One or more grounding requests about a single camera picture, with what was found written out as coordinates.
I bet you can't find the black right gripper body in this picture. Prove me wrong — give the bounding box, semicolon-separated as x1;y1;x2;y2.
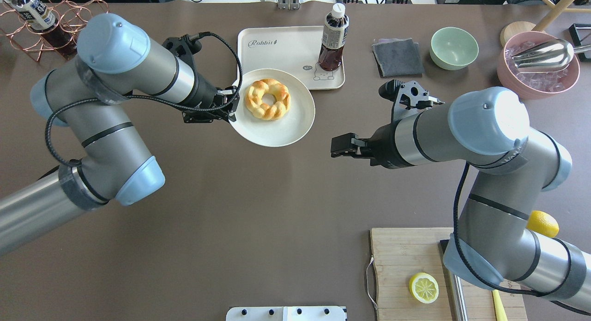
367;123;407;169

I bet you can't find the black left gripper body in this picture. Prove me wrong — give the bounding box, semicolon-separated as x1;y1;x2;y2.
183;75;231;123

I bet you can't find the braided glazed donut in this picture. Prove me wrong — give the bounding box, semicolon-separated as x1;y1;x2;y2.
245;79;292;121

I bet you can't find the white round plate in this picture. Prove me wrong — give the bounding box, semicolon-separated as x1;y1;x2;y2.
230;69;316;148

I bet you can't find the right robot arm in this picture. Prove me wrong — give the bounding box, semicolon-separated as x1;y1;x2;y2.
331;87;590;315

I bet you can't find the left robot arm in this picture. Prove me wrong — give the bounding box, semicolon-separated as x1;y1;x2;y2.
1;13;242;255

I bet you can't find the dark tea bottle on tray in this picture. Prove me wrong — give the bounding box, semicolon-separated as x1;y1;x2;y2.
317;3;349;71

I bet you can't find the cream rabbit tray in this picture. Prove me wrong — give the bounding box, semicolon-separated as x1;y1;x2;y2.
238;26;345;90

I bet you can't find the grey folded cloth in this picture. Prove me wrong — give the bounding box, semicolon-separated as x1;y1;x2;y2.
372;38;425;78

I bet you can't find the bamboo cutting board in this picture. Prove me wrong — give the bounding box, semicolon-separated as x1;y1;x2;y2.
371;228;528;321

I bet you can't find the green bowl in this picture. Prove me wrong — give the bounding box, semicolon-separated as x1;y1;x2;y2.
430;27;480;71

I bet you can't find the half lemon slice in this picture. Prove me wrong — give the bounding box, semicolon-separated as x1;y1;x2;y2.
408;272;439;304

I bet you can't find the pink ice bucket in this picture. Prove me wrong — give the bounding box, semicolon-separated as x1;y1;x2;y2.
497;31;580;99

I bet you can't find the steel cylinder muddler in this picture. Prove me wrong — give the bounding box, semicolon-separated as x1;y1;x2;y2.
440;239;469;321

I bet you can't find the round wooden lid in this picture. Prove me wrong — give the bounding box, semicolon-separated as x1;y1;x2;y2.
500;21;536;47

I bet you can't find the yellow lemon upper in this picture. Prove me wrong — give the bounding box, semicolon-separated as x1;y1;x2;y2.
526;210;560;238

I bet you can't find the steel ice scoop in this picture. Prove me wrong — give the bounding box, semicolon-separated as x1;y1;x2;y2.
511;39;591;73

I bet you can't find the yellow plastic knife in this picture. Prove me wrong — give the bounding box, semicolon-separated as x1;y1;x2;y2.
492;290;508;321

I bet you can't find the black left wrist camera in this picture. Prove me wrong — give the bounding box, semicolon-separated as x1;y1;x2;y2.
162;34;201;65

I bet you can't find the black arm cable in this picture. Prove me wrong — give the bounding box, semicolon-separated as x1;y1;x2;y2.
45;31;243;167

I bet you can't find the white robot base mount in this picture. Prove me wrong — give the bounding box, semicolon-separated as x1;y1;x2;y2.
225;305;348;321

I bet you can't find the copper wire bottle rack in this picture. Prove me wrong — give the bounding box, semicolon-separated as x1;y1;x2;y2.
1;0;109;62

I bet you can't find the bottle in wire rack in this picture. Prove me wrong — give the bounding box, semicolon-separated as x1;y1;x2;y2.
4;0;77;57

